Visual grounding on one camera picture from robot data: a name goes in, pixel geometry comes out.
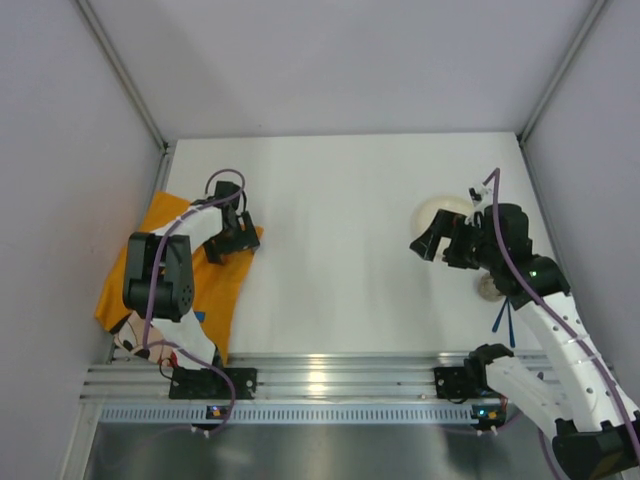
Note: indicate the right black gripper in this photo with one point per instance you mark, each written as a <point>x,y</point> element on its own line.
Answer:
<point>451,242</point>

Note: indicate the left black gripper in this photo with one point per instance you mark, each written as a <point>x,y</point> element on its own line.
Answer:
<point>236,240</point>

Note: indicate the white round plate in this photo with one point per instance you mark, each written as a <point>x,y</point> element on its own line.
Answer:
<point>425,213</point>

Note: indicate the orange Mickey placemat cloth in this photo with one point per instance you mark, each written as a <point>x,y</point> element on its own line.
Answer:
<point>217,288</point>

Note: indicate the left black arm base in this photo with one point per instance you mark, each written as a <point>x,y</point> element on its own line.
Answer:
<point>206,385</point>

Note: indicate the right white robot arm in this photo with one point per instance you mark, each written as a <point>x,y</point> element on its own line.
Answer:
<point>592,425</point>

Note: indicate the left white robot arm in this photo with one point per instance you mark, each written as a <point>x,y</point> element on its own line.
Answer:
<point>183,278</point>

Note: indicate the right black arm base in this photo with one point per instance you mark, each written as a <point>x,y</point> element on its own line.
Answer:
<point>457,385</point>

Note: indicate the blue spoon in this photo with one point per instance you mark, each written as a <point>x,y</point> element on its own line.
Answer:
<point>498,319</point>

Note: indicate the blue fork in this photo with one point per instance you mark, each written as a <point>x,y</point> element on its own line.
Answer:
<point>511,332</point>

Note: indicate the aluminium mounting rail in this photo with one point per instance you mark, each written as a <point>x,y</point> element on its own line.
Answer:
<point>294,378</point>

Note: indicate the slotted grey cable duct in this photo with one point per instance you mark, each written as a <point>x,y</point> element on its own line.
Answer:
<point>302,414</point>

